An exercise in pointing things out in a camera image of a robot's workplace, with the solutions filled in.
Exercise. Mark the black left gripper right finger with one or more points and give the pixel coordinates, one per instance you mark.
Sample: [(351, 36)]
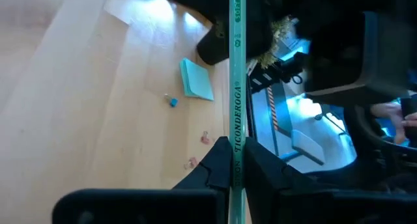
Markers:
[(270, 185)]

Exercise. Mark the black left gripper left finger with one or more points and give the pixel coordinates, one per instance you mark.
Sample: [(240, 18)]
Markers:
[(208, 178)]

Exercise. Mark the mint green pencil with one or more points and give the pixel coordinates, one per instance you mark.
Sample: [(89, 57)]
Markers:
[(238, 87)]

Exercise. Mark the teal sticky note pad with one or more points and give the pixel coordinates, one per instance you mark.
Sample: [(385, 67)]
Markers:
[(197, 80)]

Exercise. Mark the pink striped binder clip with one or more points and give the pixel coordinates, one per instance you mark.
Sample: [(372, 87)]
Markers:
[(193, 162)]

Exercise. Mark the grey box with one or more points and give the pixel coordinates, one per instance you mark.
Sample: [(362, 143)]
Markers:
[(307, 147)]

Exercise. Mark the person's hand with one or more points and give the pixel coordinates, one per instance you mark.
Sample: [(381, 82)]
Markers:
[(387, 111)]

